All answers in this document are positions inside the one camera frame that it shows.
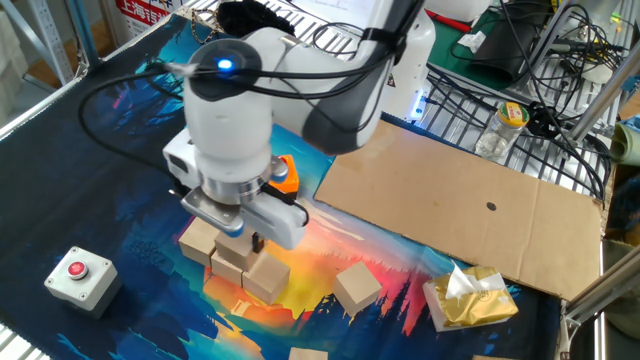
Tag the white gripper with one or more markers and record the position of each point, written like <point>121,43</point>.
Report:
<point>280,225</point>

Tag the light wooden cube block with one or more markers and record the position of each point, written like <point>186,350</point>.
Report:
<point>356,289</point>
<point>195,245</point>
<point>225,272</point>
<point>267,280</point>
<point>235,252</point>
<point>307,355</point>

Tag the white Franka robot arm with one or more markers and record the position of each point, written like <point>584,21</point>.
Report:
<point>230,125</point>

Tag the orange emergency stop button box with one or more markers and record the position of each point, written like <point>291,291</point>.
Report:
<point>290,177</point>

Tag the grey box with red button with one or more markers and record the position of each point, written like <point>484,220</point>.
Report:
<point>85,285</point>

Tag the flat brown cardboard sheet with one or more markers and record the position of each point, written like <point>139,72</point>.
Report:
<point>450,200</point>

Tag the colourful forest print mat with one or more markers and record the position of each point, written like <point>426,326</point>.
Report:
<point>50,200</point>

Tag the gold tissue pack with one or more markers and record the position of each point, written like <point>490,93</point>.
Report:
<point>470,305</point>

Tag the white paper sheet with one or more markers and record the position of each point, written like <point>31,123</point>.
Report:
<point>340,7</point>

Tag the white box with red print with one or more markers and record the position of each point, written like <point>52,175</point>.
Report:
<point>142,12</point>

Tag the glass jar with yellow lid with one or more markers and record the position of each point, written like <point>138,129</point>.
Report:
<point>495,137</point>

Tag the green cutting mat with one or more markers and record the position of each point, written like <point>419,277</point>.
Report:
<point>450,55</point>

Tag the grey perforated metal upright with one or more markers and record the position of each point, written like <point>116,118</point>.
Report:
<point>50,40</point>

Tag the white paper label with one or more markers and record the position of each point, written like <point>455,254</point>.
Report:
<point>472,41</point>

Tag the red pen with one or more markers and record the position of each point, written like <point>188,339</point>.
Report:
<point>457,25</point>

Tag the black power plug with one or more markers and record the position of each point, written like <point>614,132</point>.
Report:
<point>542,120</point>

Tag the aluminium profile bar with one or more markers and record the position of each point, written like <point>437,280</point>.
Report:
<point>600,292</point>

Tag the green rolled sheet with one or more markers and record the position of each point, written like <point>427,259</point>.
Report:
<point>627,145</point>

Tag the silver table edge rail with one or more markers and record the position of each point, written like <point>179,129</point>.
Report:
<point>20,119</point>

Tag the blue-grey metal post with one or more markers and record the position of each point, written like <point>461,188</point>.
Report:
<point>82,30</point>

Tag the slanted aluminium profile post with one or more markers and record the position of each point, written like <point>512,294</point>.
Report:
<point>600,100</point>

